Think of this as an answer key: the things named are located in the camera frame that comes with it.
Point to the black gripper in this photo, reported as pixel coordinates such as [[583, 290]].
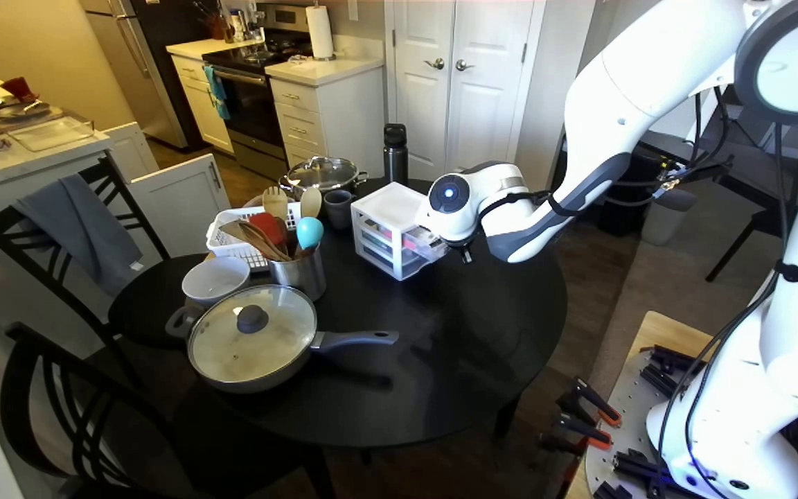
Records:
[[468, 252]]

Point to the clear drawer with pink contents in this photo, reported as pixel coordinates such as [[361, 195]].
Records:
[[422, 245]]

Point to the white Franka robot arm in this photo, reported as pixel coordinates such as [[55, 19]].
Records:
[[638, 84]]

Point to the white plastic mini drawer unit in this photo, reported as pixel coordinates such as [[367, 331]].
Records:
[[380, 227]]

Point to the round black table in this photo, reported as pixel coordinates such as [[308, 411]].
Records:
[[455, 343]]

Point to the black thermos bottle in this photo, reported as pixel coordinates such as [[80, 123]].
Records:
[[396, 155]]

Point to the dark grey mug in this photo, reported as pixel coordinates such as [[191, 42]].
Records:
[[340, 210]]

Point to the grey frying pan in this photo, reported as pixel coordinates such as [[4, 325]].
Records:
[[354, 340]]

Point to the blue silicone spatula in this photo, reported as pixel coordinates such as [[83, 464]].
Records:
[[308, 235]]

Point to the steel pot with glass lid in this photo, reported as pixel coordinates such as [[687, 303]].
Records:
[[324, 173]]

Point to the metal utensil cup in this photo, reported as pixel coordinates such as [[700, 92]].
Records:
[[307, 272]]

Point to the wooden spoon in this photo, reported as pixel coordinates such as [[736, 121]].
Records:
[[275, 200], [311, 200]]

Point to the white double door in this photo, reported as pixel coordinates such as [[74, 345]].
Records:
[[455, 84]]

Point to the white cabinet with drawers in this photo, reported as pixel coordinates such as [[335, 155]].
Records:
[[335, 113]]

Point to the black clamp orange tip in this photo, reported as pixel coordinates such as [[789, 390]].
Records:
[[588, 400], [574, 433]]

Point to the red silicone spatula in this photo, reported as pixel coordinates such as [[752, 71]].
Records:
[[271, 228]]

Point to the grey bin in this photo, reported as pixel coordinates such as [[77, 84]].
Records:
[[666, 224]]

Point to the wooden board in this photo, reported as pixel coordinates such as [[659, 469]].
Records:
[[659, 335]]

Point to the glass pan lid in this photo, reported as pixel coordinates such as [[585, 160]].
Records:
[[252, 335]]

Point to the white plastic basket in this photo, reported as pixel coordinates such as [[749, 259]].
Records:
[[222, 239]]

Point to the white bowl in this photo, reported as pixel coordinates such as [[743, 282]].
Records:
[[216, 279]]

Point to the black kitchen stove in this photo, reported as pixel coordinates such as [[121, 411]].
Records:
[[252, 101]]

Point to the white paper towel roll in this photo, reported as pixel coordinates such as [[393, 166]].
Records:
[[319, 31]]

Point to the black stand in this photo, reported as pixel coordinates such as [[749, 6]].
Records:
[[741, 243]]

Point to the teal dish towel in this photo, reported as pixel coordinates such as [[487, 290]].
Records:
[[217, 92]]

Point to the white cabinet beside fridge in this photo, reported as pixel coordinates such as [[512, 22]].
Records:
[[198, 98]]

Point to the grey cloth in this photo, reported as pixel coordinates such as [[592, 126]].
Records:
[[84, 232]]

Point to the refrigerator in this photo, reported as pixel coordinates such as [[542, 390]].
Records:
[[131, 66]]

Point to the black wooden chair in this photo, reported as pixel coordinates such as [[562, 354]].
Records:
[[67, 407]]

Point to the white kitchen island counter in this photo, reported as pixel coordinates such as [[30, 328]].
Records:
[[13, 177]]

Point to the red cup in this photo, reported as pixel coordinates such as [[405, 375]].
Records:
[[17, 87]]

